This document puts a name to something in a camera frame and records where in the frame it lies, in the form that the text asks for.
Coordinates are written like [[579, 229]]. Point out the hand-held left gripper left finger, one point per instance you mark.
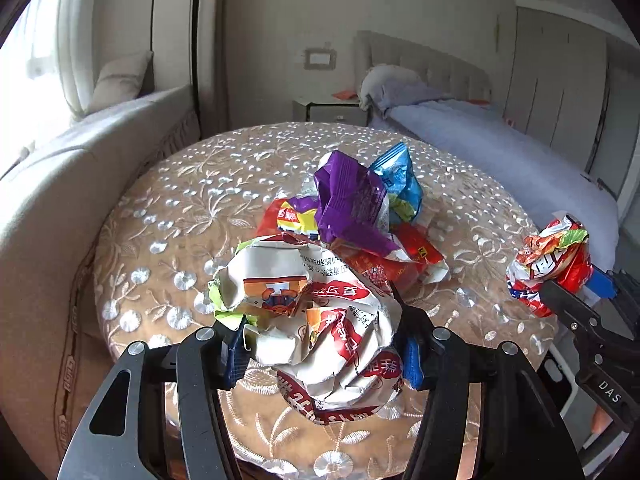
[[234, 360]]

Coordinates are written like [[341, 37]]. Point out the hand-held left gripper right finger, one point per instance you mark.
[[412, 365]]

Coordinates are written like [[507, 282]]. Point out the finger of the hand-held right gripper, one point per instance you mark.
[[602, 284], [565, 302]]

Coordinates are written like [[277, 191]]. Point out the red white wrapper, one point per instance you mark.
[[550, 260]]

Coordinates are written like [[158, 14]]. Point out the large white snack bag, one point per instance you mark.
[[325, 320]]

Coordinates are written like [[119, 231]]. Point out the red yellow snack wrapper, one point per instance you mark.
[[290, 220]]

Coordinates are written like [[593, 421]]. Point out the purple snack bag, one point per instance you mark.
[[345, 200]]

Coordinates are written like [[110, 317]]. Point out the blue snack bag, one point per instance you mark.
[[400, 175]]

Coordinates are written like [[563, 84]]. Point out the round table with floral cloth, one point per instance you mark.
[[200, 200]]

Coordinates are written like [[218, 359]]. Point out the bed with blue sheet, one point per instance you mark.
[[475, 130]]

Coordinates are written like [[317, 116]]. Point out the beige wardrobe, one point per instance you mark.
[[550, 85]]

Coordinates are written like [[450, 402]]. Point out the flat orange item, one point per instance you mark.
[[477, 102]]

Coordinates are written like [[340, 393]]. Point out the beige sofa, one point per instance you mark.
[[75, 160]]

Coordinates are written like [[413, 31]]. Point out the beige tufted headboard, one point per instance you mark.
[[450, 70]]

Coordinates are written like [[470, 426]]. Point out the beige nightstand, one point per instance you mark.
[[320, 112]]

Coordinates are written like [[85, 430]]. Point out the red item on nightstand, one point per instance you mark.
[[345, 94]]

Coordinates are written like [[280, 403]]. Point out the grey bed pillow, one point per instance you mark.
[[390, 77]]

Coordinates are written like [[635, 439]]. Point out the beige throw pillow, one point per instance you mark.
[[120, 80]]

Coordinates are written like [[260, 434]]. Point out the white sheer curtain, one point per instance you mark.
[[85, 35]]

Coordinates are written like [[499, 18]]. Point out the framed wall switch panel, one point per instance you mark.
[[320, 58]]

